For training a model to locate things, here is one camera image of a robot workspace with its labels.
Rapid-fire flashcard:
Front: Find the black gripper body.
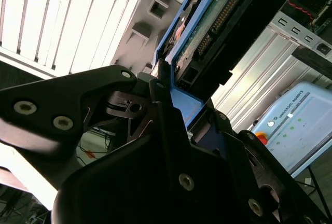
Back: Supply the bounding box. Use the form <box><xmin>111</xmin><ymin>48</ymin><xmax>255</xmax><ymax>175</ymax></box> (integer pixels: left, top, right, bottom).
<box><xmin>51</xmin><ymin>134</ymin><xmax>248</xmax><ymax>224</ymax></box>

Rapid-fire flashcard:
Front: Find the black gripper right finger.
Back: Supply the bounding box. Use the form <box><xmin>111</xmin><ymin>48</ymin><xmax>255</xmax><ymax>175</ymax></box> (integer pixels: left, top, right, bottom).
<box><xmin>190</xmin><ymin>101</ymin><xmax>330</xmax><ymax>224</ymax></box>

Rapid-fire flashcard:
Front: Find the hard disk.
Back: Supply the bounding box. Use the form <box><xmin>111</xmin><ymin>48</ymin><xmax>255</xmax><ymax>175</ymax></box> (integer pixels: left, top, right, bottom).
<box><xmin>154</xmin><ymin>0</ymin><xmax>316</xmax><ymax>144</ymax></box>

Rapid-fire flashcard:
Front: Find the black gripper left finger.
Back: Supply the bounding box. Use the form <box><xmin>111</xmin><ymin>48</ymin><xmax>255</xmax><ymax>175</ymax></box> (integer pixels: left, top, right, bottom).
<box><xmin>0</xmin><ymin>59</ymin><xmax>203</xmax><ymax>204</ymax></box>

